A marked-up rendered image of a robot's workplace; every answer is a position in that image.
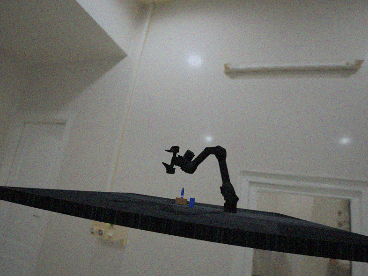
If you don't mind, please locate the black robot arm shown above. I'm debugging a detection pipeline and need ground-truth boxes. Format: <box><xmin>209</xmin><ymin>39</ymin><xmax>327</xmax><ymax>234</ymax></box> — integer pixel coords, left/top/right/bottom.
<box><xmin>175</xmin><ymin>145</ymin><xmax>239</xmax><ymax>213</ymax></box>

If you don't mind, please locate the tan rectangular block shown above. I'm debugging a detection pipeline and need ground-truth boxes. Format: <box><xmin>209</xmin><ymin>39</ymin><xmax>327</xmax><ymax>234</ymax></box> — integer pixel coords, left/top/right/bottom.
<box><xmin>175</xmin><ymin>197</ymin><xmax>187</xmax><ymax>205</ymax></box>

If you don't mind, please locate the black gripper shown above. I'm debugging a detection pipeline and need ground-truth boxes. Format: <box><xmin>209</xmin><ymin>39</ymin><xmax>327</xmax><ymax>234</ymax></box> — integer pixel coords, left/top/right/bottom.
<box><xmin>162</xmin><ymin>146</ymin><xmax>180</xmax><ymax>174</ymax></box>

